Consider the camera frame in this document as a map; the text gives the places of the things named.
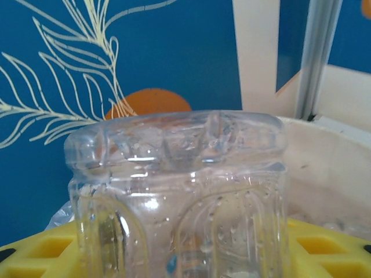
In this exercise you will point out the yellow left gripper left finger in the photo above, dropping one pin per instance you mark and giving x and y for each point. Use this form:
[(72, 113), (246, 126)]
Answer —
[(34, 257)]

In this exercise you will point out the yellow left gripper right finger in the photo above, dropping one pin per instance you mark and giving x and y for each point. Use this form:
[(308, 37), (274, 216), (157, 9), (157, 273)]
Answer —
[(327, 257)]

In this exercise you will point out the clear ribbed plastic bottle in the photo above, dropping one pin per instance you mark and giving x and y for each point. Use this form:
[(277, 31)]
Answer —
[(174, 179)]

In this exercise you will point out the white round waste bin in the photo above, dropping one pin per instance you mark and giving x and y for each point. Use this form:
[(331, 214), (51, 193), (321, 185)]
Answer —
[(324, 162)]

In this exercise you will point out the aluminium frame post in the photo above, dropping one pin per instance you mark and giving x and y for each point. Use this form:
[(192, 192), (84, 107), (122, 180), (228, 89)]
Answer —
[(319, 58)]

